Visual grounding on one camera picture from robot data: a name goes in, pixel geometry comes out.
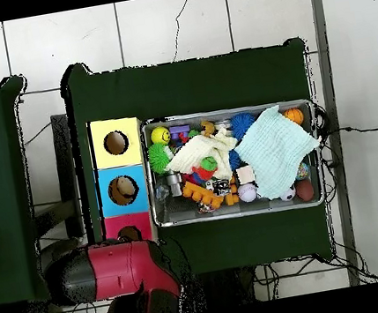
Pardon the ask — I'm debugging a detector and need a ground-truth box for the clear shallow mesh bin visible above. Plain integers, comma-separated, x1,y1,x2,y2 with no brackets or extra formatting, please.
136,91,331,234

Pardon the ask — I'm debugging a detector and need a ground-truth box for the wooden box with three holes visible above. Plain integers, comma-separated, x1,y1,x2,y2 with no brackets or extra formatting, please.
84,113,161,250

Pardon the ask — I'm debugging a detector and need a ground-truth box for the cream waffle cloth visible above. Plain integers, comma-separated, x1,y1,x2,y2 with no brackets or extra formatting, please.
160,126,246,192

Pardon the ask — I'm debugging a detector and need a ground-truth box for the green fuzzy toy with eyes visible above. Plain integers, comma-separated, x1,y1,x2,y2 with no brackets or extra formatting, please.
146,139,177,176

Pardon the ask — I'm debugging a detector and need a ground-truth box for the yellow smiley ball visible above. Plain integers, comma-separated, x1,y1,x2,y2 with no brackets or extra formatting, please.
149,123,173,145

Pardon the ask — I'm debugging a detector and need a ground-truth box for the orange toy building block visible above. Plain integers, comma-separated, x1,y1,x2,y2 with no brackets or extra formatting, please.
180,172,241,216

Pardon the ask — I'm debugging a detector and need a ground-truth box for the crushed black silver can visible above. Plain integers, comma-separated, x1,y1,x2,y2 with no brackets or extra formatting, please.
210,176,232,197

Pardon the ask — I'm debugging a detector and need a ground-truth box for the blue spiky ball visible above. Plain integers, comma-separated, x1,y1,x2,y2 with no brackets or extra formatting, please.
229,110,260,141

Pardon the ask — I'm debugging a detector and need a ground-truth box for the small white baseball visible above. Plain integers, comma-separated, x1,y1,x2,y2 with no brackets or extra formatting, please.
236,181,260,205

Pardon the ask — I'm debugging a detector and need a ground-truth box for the dark green table cloth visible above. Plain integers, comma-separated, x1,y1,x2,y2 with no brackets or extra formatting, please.
57,25,342,298

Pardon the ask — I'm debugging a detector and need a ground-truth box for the mint green waffle cloth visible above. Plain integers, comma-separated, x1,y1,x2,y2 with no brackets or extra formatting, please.
228,99,330,205

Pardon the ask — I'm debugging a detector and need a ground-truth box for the small orange basketball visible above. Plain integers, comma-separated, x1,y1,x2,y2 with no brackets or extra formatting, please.
284,105,307,128

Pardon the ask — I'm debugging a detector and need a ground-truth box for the small brown football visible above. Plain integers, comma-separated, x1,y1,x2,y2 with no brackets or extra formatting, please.
293,178,317,205

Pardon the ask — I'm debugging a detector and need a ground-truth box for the black stand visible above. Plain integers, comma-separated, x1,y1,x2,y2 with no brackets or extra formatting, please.
48,113,88,240

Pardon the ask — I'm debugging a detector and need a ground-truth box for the grey vertical pole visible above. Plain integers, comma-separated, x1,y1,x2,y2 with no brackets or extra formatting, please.
301,0,372,287

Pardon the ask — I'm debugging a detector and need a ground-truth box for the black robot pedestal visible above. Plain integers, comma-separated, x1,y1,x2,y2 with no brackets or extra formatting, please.
189,265,261,313

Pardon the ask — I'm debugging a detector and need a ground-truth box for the black cable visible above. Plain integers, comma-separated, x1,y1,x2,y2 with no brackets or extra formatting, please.
327,120,378,141

